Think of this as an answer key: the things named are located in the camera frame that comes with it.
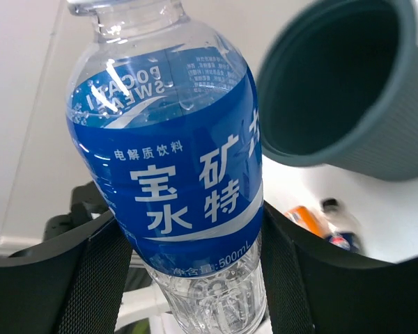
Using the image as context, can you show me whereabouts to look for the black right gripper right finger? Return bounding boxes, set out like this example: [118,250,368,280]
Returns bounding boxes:
[261,204,418,333]

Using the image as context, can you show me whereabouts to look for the dark green plastic bin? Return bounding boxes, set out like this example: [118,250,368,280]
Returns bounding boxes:
[257,1,418,182]

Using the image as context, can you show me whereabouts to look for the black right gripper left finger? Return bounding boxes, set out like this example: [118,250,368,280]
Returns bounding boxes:
[0,212,132,333]

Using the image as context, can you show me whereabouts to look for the blue label water bottle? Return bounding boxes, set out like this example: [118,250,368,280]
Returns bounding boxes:
[65,1,267,333]

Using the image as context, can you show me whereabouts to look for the orange juice bottle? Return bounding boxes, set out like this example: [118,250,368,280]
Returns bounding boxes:
[284,206,325,238]

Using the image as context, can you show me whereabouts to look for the black cap Pepsi bottle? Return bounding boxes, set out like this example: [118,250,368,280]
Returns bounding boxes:
[320,198,364,255]

